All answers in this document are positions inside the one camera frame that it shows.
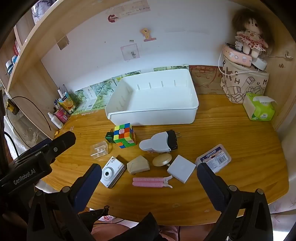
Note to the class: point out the white compact digital camera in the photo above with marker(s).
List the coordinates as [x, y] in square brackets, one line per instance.
[111, 172]

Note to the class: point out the green tissue pack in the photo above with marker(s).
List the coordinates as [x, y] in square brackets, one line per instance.
[258, 107]

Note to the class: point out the brown cartoon cardboard sheet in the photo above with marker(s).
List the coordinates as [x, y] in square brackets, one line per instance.
[206, 79]

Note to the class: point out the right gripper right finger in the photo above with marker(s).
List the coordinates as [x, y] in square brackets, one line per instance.
[214, 186]

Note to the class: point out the clear plastic small box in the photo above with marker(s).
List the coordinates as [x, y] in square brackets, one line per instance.
[98, 150]

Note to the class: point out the dark green perfume bottle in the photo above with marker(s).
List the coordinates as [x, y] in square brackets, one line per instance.
[109, 137]

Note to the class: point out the black power adapter plug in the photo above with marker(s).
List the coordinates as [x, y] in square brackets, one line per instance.
[172, 139]

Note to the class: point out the pink square wall sticker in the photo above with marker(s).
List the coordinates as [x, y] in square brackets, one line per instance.
[130, 52]

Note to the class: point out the clear box with blue label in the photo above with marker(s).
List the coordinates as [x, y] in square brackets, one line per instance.
[216, 158]

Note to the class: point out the pink cylindrical can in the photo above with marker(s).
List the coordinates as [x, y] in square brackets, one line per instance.
[62, 115]

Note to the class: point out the pink hair roller clip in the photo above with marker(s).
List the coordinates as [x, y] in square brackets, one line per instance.
[152, 182]

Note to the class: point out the colourful rubiks cube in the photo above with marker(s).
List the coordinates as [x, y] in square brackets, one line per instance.
[124, 136]

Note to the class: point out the red wall sticker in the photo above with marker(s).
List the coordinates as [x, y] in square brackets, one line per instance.
[112, 18]

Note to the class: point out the brown-haired rag doll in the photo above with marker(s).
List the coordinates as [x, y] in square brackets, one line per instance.
[253, 34]

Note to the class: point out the beige printed fabric bag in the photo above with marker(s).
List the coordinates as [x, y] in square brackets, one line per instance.
[237, 80]

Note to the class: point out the paper note strip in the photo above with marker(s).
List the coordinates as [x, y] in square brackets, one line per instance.
[129, 9]

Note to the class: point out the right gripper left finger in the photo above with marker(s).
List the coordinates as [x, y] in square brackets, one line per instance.
[85, 187]

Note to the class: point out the white square charger block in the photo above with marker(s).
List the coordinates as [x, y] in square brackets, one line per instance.
[181, 168]

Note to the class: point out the small white bottle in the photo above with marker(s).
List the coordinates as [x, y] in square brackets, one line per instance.
[55, 120]

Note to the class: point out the beige wedge-shaped box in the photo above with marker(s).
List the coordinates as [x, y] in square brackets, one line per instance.
[137, 165]

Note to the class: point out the white plastic storage bin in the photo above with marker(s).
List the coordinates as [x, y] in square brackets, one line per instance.
[165, 97]

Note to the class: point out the pink rounded case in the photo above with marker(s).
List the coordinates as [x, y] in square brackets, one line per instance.
[232, 54]

